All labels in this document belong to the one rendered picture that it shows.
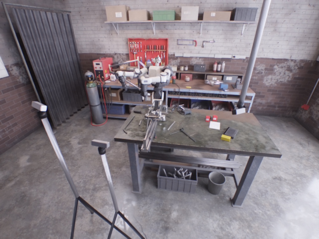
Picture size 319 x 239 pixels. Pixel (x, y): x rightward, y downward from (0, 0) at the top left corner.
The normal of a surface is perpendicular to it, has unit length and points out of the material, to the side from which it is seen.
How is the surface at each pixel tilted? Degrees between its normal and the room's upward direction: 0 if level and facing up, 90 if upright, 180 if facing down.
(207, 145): 0
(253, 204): 0
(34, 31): 91
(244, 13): 90
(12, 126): 90
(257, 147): 0
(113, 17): 87
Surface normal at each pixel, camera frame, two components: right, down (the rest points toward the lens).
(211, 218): 0.00, -0.87
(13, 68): 0.99, 0.08
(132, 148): -0.16, 0.49
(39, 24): 0.54, 0.43
